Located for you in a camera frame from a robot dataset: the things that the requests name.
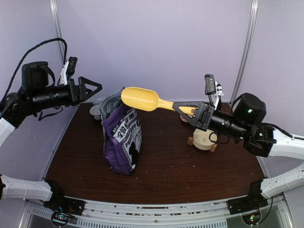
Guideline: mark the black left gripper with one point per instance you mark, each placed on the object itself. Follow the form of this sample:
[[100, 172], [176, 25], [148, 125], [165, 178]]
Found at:
[[75, 99]]

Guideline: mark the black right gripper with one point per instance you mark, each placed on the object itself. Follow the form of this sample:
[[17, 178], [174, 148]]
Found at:
[[204, 112]]

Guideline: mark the purple pet food bag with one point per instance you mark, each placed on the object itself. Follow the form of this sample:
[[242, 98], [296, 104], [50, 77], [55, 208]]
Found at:
[[122, 134]]

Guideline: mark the yellow plastic food scoop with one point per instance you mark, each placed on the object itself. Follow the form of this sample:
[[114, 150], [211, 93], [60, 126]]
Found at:
[[144, 99]]

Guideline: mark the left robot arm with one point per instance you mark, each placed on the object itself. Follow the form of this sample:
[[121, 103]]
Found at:
[[35, 95]]

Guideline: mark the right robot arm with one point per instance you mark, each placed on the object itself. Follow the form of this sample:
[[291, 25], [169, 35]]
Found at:
[[245, 125]]

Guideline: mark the cream cat-ear pet bowl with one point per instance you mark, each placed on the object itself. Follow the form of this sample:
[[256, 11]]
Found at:
[[208, 134]]

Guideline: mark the pale ribbed ceramic cup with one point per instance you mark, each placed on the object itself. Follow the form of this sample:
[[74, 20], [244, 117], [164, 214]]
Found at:
[[98, 101]]

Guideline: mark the navy white-dotted cup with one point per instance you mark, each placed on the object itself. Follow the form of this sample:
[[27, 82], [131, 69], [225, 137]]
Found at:
[[95, 113]]

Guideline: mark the wooden stand under cream bowl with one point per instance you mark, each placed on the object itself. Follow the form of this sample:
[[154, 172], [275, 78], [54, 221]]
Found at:
[[190, 140]]

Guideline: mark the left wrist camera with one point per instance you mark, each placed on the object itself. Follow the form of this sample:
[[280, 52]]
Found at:
[[67, 71]]

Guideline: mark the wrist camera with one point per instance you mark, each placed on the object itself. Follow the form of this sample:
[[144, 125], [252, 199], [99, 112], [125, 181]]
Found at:
[[213, 90], [67, 71]]

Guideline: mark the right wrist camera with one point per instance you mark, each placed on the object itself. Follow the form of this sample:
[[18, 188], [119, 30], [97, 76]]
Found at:
[[213, 90]]

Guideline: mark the aluminium corner post right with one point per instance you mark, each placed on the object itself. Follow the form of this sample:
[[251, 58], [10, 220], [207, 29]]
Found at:
[[245, 55]]

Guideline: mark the aluminium corner post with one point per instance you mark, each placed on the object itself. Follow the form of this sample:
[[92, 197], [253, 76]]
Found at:
[[59, 47], [245, 55]]

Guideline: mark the aluminium corner post left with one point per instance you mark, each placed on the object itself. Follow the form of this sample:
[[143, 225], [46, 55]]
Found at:
[[59, 47]]

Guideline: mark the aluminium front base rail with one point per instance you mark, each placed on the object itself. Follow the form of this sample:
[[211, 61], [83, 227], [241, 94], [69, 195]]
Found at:
[[209, 214]]

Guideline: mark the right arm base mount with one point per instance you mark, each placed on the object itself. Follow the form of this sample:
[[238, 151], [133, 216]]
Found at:
[[249, 205]]

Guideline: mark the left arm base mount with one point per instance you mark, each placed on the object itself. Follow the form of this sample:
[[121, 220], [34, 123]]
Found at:
[[64, 208]]

